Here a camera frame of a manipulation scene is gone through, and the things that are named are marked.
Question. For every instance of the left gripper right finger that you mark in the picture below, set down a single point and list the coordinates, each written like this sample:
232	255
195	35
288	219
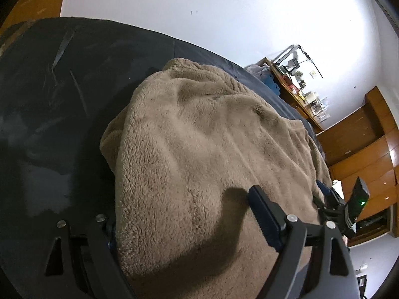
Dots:
330	272

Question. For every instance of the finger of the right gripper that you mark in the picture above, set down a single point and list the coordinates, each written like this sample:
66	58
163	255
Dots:
324	189

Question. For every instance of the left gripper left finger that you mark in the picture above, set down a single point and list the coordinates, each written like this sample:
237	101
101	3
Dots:
80	265

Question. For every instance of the brown fleece garment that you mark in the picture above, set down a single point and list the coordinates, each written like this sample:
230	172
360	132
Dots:
185	151

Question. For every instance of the wooden wardrobe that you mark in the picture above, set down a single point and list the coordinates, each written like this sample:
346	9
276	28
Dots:
365	145

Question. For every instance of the cluttered wooden desk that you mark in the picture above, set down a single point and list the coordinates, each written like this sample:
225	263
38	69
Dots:
288	91

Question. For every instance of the black bed sheet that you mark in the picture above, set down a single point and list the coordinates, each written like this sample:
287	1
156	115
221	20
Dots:
63	80

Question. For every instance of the wooden door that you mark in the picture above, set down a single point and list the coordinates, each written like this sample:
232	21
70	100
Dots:
24	10

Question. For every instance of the metal frame on desk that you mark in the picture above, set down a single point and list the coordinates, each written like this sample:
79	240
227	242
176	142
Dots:
290	59

